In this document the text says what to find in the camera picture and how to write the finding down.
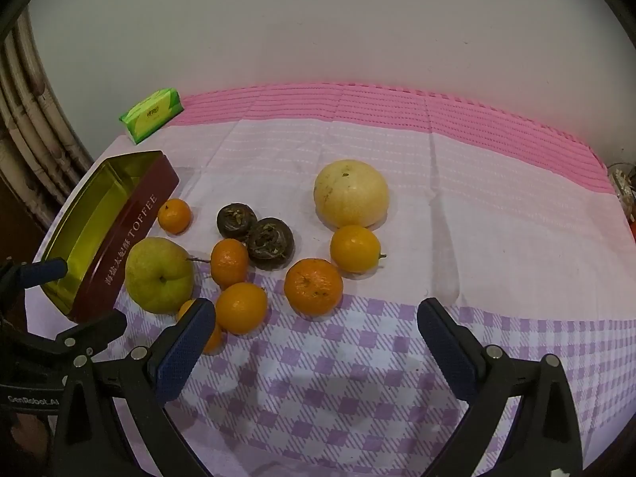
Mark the smooth tangerine with stem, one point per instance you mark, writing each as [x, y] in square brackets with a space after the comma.
[355, 248]

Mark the yellow melon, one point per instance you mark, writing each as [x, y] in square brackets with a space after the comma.
[351, 194]

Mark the small tangerine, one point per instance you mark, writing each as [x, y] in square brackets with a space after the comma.
[174, 216]

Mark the large rough tangerine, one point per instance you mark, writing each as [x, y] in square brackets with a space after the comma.
[313, 285]

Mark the bamboo furniture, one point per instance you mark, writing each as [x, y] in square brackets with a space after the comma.
[30, 124]

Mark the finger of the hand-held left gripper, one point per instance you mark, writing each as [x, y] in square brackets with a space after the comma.
[94, 330]
[44, 271]

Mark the green tissue pack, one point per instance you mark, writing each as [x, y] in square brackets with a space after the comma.
[151, 114]

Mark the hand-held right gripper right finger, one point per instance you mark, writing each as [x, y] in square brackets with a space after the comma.
[447, 353]

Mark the dark red tin box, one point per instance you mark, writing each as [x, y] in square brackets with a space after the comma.
[129, 228]

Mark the dark brown mangosteen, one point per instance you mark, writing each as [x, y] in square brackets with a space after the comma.
[236, 221]
[270, 243]

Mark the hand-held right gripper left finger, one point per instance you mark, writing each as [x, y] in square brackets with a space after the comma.
[186, 350]

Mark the pink and purple checked tablecloth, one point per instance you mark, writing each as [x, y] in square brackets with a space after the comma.
[497, 258]

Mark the green pear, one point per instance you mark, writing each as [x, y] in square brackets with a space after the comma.
[159, 276]

